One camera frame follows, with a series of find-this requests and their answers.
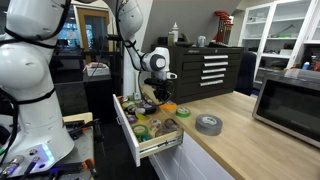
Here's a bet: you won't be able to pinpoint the white tape roll large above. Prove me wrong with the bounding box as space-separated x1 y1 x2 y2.
134 107 147 116

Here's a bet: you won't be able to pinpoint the black tool chest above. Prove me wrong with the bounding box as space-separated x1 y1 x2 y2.
150 43 244 105

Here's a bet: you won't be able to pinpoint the orange tool handle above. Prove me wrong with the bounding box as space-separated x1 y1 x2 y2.
83 158 98 178

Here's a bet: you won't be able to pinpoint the steel microwave oven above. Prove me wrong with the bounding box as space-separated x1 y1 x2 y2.
251 69 320 149

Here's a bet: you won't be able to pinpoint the dark small bottle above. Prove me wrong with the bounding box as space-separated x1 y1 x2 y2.
167 31 175 46

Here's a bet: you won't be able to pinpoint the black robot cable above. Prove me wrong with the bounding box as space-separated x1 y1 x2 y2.
113 0 174 108

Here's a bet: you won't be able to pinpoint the small green tape roll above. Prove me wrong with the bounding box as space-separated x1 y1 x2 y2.
175 106 192 118

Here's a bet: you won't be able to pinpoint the red bar clamps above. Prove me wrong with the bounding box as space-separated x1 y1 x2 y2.
214 10 234 44

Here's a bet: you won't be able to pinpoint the teal tape roll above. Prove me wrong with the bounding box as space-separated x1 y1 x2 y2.
139 133 152 143

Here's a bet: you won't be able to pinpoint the white pink box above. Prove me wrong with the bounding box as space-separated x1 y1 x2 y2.
83 62 110 77

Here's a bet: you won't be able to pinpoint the clear white tape roll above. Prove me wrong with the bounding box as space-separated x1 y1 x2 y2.
149 118 163 131

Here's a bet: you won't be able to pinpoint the white squeeze bottle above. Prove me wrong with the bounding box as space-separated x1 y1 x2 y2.
171 21 180 44

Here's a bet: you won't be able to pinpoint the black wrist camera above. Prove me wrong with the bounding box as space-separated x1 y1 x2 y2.
143 78 170 89

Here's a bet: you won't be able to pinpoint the yellow-green tape roll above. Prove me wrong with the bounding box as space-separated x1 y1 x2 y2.
121 100 134 111

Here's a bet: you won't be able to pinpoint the orange masking tape roll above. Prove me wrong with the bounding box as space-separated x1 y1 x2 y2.
159 101 178 111

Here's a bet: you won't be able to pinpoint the small purple tape roll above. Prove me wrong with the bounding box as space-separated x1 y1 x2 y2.
163 118 181 132

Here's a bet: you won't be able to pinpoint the grey duct tape roll plain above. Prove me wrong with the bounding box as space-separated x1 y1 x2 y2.
194 113 223 137

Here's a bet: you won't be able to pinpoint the purple tape roll clear core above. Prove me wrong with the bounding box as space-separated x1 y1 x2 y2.
127 114 138 125

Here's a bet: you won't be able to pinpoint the wooden door frame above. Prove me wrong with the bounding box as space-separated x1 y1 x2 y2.
73 7 112 64

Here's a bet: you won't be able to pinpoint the black flat tool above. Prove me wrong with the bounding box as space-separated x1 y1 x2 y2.
175 40 194 48

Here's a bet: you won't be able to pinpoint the wooden drawer white front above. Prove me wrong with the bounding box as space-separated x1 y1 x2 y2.
112 93 185 168

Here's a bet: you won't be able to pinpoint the white shelving unit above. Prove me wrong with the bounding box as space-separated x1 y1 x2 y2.
238 0 320 91

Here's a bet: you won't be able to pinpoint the metal can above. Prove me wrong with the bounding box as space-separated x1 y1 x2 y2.
196 35 207 48

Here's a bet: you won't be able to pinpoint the green tape roll wide hole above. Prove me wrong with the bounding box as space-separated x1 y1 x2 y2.
132 124 149 137

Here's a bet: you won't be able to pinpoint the dark office chair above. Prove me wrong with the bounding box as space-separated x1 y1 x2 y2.
234 50 258 97

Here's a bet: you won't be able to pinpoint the grey tape roll thin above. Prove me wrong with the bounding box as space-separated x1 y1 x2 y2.
154 128 171 139

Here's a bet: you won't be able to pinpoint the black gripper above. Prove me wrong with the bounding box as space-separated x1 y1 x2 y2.
152 84 175 107

